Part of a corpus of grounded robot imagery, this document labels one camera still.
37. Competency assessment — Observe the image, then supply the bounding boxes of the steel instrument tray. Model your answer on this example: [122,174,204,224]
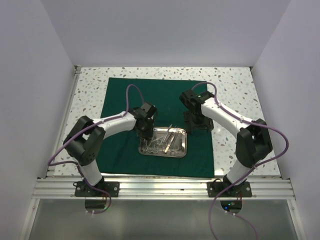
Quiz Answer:
[138,127,188,158]

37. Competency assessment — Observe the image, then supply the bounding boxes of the dark green surgical cloth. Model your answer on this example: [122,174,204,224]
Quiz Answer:
[96,78,215,178]

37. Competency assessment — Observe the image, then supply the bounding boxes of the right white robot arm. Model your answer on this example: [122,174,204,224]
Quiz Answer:
[179,89,273,198]

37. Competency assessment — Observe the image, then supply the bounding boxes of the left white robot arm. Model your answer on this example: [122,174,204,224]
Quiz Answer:
[63,102,158,197]

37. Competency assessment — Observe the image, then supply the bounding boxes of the steel surgical scissors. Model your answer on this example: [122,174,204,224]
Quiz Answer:
[145,135,163,155]

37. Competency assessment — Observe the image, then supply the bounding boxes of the steel forceps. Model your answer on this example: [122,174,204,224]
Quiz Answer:
[154,124,175,150]

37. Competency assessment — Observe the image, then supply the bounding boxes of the steel tweezers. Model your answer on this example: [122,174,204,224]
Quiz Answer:
[163,132,175,154]

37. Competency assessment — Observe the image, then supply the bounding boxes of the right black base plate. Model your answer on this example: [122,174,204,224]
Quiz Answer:
[206,179,253,198]

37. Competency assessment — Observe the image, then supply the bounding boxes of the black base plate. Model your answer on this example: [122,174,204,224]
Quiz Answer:
[72,181,120,198]
[206,179,253,198]

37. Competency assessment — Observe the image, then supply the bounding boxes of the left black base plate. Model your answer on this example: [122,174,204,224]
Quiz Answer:
[72,181,120,198]

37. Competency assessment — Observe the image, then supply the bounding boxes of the aluminium mounting rail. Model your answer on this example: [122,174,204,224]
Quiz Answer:
[31,175,296,200]

